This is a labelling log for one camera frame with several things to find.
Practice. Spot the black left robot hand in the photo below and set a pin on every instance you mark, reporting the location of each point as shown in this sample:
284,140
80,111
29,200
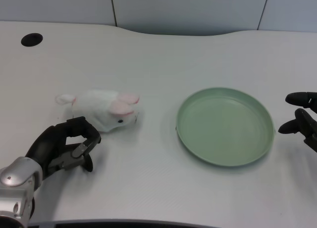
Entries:
53,144

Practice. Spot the green round plate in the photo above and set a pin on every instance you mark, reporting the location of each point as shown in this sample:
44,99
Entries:
225,126

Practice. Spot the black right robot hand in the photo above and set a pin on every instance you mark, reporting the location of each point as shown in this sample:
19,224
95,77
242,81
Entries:
304,123

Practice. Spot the white rabbit doll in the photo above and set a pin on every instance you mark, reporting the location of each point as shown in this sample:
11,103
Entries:
104,109

